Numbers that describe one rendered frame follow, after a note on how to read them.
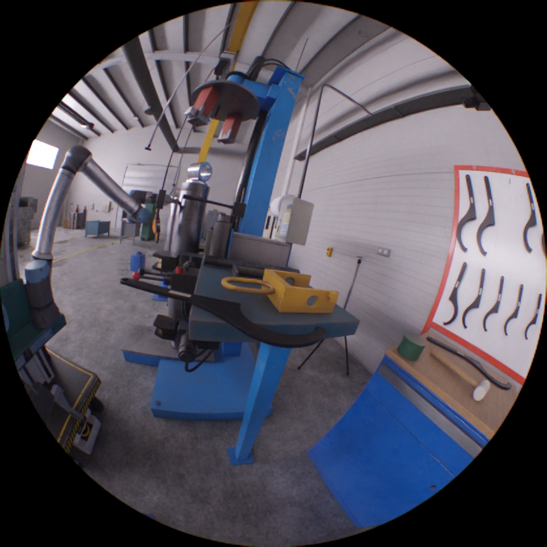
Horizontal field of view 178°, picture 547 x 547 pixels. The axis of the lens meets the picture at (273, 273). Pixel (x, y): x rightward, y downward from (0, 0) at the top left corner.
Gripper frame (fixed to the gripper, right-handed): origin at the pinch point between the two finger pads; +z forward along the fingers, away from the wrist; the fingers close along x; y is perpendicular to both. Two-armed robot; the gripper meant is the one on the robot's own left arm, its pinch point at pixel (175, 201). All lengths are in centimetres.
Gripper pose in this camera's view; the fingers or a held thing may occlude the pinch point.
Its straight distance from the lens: 131.2
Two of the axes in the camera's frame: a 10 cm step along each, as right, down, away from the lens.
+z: 7.3, 0.1, 6.8
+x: -2.1, 9.5, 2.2
